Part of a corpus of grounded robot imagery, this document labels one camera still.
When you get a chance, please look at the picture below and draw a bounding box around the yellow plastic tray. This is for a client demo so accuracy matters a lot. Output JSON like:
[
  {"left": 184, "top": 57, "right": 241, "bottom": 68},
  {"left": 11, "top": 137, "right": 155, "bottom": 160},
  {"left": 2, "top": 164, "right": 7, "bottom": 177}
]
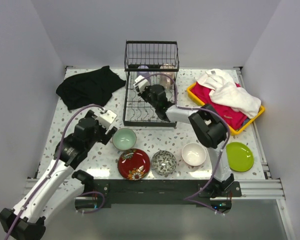
[{"left": 186, "top": 82, "right": 265, "bottom": 135}]

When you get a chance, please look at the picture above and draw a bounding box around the black wire dish rack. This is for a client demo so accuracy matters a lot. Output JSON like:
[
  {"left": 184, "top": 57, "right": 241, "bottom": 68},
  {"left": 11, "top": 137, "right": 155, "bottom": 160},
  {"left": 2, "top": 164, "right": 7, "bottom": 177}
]
[{"left": 122, "top": 40, "right": 180, "bottom": 128}]

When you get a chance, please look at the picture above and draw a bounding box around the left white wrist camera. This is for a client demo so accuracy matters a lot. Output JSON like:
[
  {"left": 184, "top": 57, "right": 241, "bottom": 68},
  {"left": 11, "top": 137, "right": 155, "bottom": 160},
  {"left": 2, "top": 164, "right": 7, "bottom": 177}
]
[{"left": 96, "top": 109, "right": 117, "bottom": 131}]

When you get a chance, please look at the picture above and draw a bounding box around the lavender plastic cup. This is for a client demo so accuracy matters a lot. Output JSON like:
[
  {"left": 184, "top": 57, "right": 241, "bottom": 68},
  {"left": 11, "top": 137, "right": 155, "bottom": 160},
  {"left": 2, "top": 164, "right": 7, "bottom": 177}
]
[{"left": 136, "top": 65, "right": 150, "bottom": 80}]

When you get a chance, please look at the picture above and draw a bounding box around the pink marbled mug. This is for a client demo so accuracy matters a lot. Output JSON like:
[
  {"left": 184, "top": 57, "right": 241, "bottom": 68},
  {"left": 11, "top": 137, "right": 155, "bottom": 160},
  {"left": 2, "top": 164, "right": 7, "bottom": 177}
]
[{"left": 159, "top": 63, "right": 176, "bottom": 90}]

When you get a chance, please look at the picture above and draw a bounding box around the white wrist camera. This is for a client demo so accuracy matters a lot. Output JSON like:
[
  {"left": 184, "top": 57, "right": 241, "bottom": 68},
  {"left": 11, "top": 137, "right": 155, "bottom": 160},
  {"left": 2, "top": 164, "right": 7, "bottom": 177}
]
[
  {"left": 133, "top": 75, "right": 150, "bottom": 93},
  {"left": 96, "top": 109, "right": 117, "bottom": 131}
]

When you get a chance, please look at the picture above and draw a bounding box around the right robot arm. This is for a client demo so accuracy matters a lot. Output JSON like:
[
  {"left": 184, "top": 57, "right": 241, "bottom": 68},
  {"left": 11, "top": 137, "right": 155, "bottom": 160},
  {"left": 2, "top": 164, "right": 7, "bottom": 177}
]
[{"left": 134, "top": 83, "right": 234, "bottom": 197}]

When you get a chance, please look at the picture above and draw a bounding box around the black cloth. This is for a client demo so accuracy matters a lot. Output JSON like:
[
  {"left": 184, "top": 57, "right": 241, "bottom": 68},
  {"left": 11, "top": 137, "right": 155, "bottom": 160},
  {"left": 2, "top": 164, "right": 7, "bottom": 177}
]
[{"left": 56, "top": 66, "right": 126, "bottom": 111}]

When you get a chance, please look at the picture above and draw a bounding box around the lime green plate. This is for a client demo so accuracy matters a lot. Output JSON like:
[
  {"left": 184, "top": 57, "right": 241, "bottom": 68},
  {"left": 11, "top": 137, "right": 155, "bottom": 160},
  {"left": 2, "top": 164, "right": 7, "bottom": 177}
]
[{"left": 226, "top": 142, "right": 254, "bottom": 173}]

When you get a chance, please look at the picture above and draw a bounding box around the magenta cloth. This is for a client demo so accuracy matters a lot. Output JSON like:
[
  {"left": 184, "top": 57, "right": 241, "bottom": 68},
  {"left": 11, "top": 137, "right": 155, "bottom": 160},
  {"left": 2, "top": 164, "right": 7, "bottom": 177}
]
[{"left": 190, "top": 83, "right": 248, "bottom": 130}]

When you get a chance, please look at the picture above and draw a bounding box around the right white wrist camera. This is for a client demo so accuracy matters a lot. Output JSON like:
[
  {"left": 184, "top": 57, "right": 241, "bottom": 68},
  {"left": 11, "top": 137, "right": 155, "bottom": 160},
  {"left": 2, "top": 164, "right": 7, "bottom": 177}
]
[{"left": 133, "top": 75, "right": 150, "bottom": 93}]

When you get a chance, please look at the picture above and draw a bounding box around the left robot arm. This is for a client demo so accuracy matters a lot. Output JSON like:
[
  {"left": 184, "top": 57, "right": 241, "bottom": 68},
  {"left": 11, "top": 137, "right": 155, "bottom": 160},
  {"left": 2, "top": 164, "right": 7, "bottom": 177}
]
[{"left": 0, "top": 109, "right": 117, "bottom": 240}]

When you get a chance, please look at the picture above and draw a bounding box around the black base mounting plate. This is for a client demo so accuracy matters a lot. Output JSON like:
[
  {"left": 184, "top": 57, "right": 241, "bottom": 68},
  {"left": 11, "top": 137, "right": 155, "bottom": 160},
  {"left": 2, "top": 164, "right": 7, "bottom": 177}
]
[{"left": 74, "top": 179, "right": 242, "bottom": 213}]

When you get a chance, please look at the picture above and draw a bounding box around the leaf patterned bowl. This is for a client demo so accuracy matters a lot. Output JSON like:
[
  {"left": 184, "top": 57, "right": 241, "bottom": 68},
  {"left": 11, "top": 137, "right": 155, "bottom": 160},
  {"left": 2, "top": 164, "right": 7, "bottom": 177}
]
[{"left": 151, "top": 150, "right": 177, "bottom": 176}]

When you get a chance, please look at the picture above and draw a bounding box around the red floral plate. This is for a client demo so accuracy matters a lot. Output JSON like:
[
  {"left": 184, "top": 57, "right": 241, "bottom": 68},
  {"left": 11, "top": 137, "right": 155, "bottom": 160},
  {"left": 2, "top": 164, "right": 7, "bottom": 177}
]
[{"left": 117, "top": 148, "right": 151, "bottom": 181}]

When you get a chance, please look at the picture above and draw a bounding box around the white towel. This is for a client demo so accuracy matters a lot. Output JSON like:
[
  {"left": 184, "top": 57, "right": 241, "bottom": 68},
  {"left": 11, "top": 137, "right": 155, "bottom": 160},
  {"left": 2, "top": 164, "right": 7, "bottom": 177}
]
[{"left": 196, "top": 68, "right": 261, "bottom": 119}]

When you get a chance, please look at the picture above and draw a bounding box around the celadon green bowl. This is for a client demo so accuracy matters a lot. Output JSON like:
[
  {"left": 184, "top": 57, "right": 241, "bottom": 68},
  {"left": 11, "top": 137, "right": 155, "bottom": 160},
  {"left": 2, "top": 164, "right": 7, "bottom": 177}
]
[{"left": 112, "top": 128, "right": 137, "bottom": 151}]

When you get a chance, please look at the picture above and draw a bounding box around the white pink bowl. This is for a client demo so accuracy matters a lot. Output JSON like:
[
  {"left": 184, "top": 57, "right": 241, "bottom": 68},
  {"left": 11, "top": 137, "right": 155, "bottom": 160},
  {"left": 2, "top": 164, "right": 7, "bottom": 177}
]
[{"left": 181, "top": 143, "right": 208, "bottom": 167}]

